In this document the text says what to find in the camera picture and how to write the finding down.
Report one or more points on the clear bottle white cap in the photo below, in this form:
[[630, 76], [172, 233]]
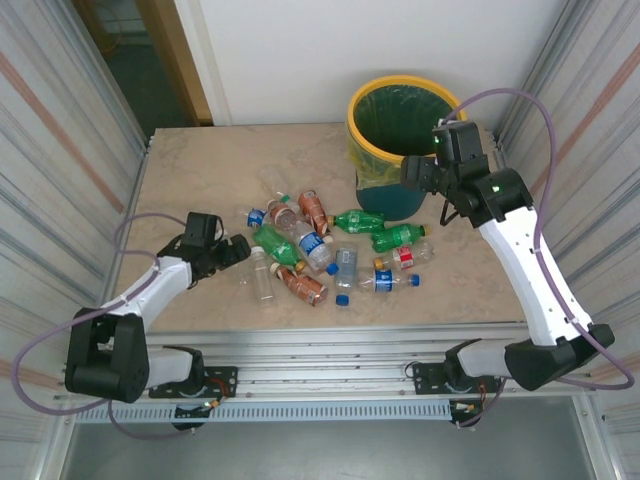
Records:
[[262, 280]]

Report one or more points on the clear crushed plastic bottle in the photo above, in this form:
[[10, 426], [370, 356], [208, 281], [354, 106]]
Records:
[[275, 179]]

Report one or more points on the soda water bottle pale label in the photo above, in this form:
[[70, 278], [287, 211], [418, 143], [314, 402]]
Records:
[[346, 262]]

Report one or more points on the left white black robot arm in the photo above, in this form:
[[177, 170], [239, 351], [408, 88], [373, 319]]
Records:
[[145, 295]]

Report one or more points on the brown coffee bottle cream cap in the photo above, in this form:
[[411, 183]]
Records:
[[305, 289], [284, 217]]

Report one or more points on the corrugated translucent side panel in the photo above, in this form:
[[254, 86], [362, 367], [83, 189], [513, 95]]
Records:
[[50, 150], [600, 150]]

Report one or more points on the yellow power connector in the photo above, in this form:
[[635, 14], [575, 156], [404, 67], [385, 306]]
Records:
[[212, 404], [467, 407]]

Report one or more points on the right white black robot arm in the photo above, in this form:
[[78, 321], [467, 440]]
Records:
[[525, 270]]

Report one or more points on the yellow-green bin liner bag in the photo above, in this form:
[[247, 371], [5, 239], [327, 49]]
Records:
[[400, 115]]

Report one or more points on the clear bottle red label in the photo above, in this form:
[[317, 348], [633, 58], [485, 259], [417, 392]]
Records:
[[404, 257]]

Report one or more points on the blue bin yellow rim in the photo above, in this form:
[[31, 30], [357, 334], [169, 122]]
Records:
[[385, 202]]

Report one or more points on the crushed brown coffee bottle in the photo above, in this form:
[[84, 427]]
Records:
[[312, 207]]

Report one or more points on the aluminium rail frame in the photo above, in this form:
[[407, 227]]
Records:
[[325, 350]]

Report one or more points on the wooden door frame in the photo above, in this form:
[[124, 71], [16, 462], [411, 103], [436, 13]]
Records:
[[175, 55]]

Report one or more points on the Pepsi-logo water bottle blue cap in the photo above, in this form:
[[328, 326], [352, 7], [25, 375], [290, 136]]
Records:
[[384, 280]]

